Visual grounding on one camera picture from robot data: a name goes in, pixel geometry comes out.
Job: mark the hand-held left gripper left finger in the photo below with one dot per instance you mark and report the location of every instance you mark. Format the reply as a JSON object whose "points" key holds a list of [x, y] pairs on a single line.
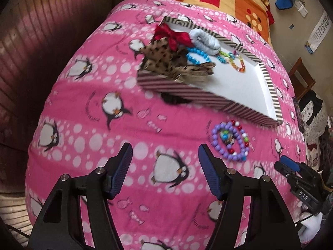
{"points": [[119, 172]]}

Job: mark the dark brown scrunchie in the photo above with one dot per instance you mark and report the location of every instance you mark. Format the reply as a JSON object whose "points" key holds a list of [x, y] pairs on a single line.
{"points": [[175, 99]]}

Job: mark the white wall switch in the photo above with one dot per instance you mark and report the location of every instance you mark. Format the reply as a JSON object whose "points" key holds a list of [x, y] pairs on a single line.
{"points": [[301, 7]]}

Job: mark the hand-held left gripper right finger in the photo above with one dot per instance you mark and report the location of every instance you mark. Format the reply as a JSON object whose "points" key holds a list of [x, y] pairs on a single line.
{"points": [[210, 172]]}

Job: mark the black smartphone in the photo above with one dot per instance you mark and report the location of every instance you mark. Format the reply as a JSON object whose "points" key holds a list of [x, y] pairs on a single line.
{"points": [[298, 114]]}

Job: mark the striped cardboard box lid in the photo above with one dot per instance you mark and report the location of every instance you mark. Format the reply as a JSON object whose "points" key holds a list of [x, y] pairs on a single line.
{"points": [[234, 83]]}

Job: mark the dark leopard print hair bow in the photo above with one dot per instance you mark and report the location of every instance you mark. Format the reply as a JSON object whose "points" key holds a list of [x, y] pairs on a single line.
{"points": [[161, 54]]}

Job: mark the white plush scrunchie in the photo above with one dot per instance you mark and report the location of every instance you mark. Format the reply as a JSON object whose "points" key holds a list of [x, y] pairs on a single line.
{"points": [[205, 40]]}

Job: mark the black and white cloth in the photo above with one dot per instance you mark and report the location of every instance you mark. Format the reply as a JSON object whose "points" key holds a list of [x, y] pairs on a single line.
{"points": [[313, 112]]}

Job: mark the tan leopard print hair bow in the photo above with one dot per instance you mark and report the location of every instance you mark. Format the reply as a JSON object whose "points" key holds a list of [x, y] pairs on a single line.
{"points": [[192, 73]]}

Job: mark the orange patterned pillow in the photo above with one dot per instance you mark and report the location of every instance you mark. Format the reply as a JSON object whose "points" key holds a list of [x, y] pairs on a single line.
{"points": [[234, 2]]}

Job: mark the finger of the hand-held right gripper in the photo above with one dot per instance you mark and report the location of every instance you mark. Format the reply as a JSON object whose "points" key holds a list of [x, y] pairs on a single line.
{"points": [[282, 169], [291, 162]]}

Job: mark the wall calendar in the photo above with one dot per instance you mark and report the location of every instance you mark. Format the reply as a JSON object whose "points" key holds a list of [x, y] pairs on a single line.
{"points": [[320, 32]]}

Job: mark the red cloth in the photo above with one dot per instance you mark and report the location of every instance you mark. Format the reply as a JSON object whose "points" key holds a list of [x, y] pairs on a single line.
{"points": [[269, 13]]}

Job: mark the pink penguin print blanket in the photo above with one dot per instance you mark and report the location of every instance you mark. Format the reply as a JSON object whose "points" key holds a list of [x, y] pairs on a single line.
{"points": [[104, 135]]}

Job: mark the wooden chair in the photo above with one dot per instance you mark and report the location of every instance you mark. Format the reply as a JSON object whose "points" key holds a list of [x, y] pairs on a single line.
{"points": [[301, 78]]}

